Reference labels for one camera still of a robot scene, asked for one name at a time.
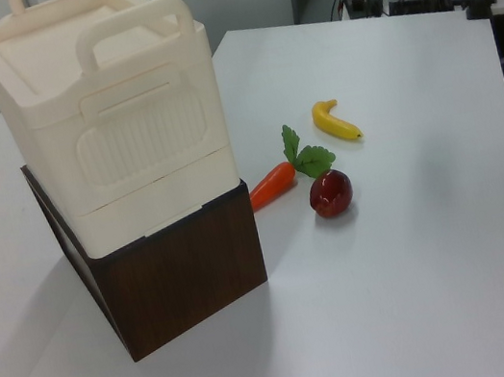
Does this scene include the dark red toy apple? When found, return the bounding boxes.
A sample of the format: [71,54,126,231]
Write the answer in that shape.
[304,165,359,222]

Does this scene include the orange toy carrot green leaves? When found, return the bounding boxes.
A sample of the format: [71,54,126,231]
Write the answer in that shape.
[238,116,343,213]

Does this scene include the cream plastic storage cabinet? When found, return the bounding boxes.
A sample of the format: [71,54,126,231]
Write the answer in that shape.
[0,0,250,277]

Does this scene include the dark brown wooden box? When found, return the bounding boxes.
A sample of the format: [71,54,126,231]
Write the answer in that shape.
[19,126,279,377]

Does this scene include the yellow toy banana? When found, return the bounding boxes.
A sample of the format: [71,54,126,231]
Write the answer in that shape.
[310,94,365,147]

